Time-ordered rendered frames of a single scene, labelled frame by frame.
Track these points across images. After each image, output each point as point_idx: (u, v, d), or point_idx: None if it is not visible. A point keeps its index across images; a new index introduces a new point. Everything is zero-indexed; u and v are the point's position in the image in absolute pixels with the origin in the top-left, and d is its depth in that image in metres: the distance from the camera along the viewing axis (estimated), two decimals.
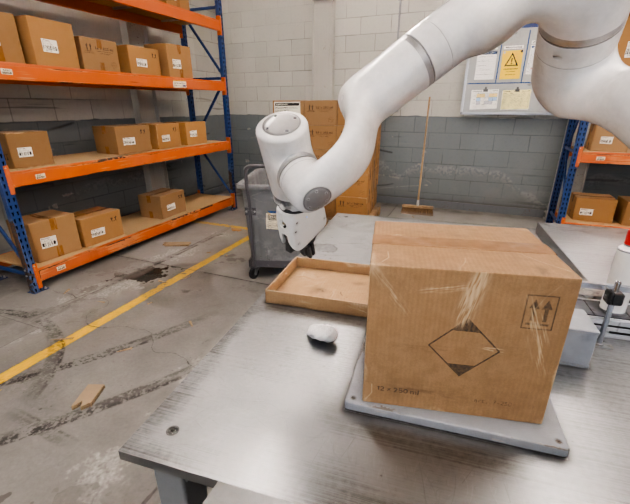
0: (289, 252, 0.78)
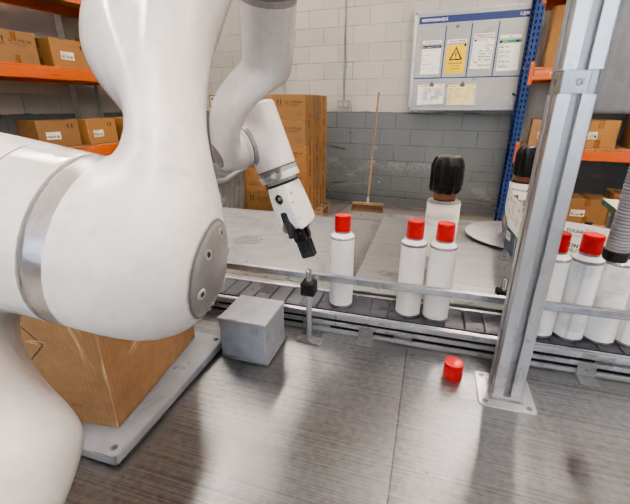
0: (293, 236, 0.78)
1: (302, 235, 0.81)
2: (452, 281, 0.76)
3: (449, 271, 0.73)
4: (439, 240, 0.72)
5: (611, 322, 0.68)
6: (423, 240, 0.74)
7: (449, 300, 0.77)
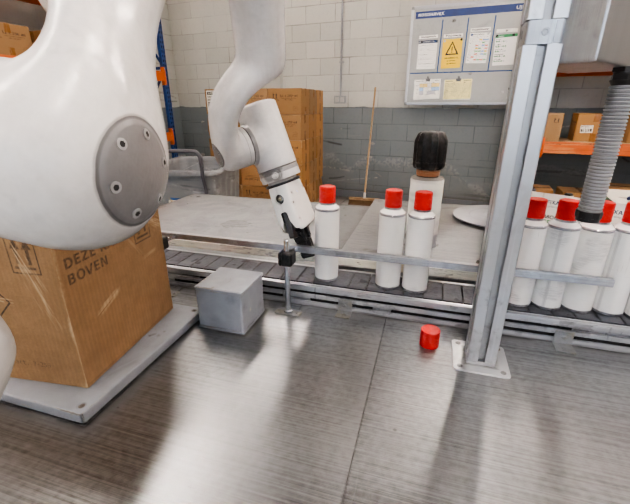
0: (293, 235, 0.78)
1: (302, 235, 0.81)
2: (431, 252, 0.76)
3: (427, 240, 0.73)
4: (417, 209, 0.72)
5: (588, 289, 0.68)
6: (401, 210, 0.74)
7: (428, 271, 0.76)
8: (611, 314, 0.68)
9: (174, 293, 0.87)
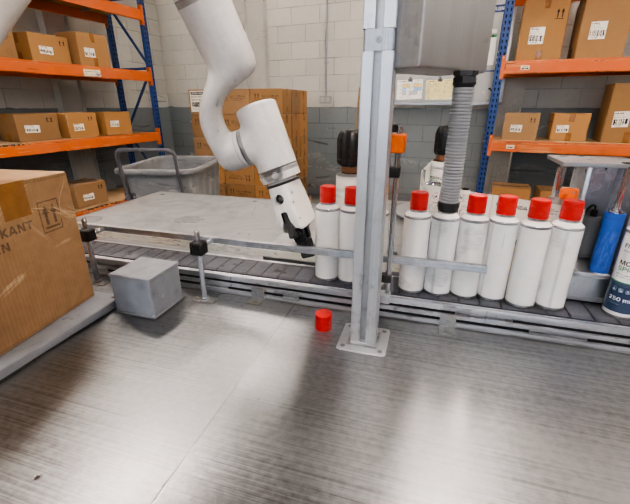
0: (293, 235, 0.78)
1: (302, 235, 0.81)
2: (386, 249, 0.77)
3: None
4: None
5: (469, 276, 0.73)
6: None
7: (383, 267, 0.78)
8: (491, 299, 0.74)
9: (103, 282, 0.92)
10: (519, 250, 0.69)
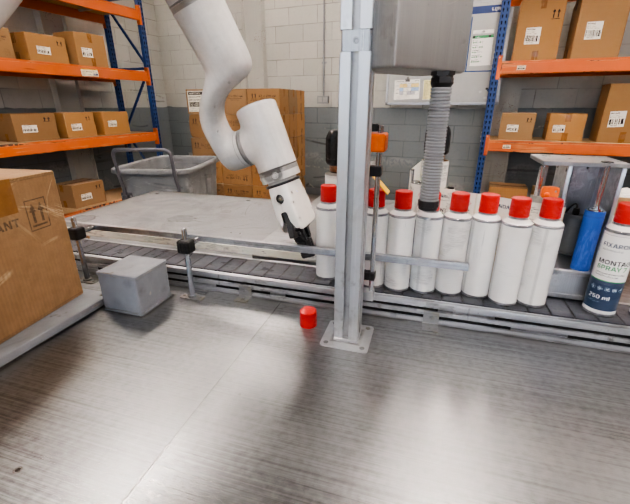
0: (293, 235, 0.78)
1: (302, 235, 0.81)
2: (384, 249, 0.77)
3: (376, 236, 0.75)
4: (368, 205, 0.75)
5: (454, 273, 0.74)
6: None
7: (380, 267, 0.78)
8: (473, 296, 0.75)
9: (93, 280, 0.93)
10: (501, 248, 0.70)
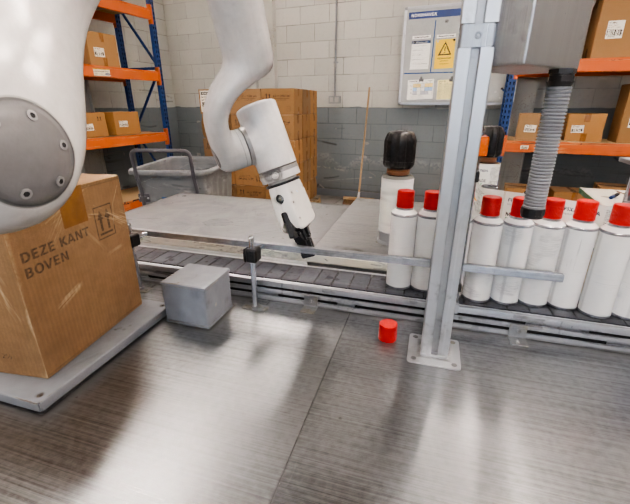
0: (293, 235, 0.78)
1: (302, 235, 0.81)
2: (466, 258, 0.73)
3: None
4: None
5: (543, 284, 0.70)
6: None
7: (461, 277, 0.74)
8: (562, 307, 0.71)
9: (146, 289, 0.89)
10: (599, 258, 0.66)
